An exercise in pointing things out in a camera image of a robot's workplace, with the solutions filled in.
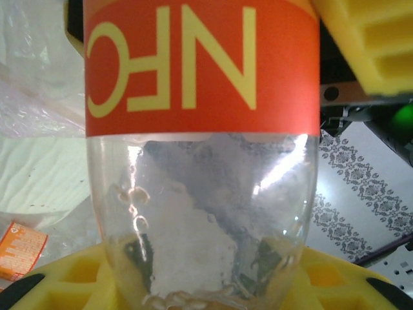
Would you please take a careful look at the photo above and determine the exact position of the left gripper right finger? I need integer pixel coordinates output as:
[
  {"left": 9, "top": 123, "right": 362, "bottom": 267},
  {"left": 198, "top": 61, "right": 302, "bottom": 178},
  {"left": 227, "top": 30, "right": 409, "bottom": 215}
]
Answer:
[{"left": 283, "top": 247, "right": 413, "bottom": 310}]

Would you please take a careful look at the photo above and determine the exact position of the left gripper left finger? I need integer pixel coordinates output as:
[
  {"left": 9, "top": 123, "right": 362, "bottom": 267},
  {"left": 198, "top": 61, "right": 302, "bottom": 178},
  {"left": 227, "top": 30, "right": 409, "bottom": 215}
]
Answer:
[{"left": 0, "top": 242, "right": 122, "bottom": 310}]

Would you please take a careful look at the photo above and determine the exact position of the clear bottle orange NFC label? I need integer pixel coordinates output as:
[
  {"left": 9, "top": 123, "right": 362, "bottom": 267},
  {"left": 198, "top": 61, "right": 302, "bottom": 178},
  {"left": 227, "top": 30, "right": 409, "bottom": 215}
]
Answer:
[{"left": 83, "top": 0, "right": 322, "bottom": 310}]

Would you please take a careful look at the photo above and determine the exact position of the beige trash bin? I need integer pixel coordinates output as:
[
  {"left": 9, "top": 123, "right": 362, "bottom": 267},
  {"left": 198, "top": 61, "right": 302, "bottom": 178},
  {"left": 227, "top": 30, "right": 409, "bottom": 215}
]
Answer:
[{"left": 0, "top": 0, "right": 90, "bottom": 140}]

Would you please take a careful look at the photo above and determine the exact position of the bottle orange label orange cap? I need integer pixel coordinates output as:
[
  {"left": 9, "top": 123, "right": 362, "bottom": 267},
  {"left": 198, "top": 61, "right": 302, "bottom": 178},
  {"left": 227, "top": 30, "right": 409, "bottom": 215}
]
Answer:
[{"left": 0, "top": 221, "right": 49, "bottom": 282}]

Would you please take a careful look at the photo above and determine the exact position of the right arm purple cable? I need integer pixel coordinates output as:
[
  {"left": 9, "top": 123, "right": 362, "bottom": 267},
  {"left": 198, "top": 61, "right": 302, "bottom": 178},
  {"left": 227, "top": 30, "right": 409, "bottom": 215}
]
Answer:
[{"left": 354, "top": 232, "right": 413, "bottom": 269}]

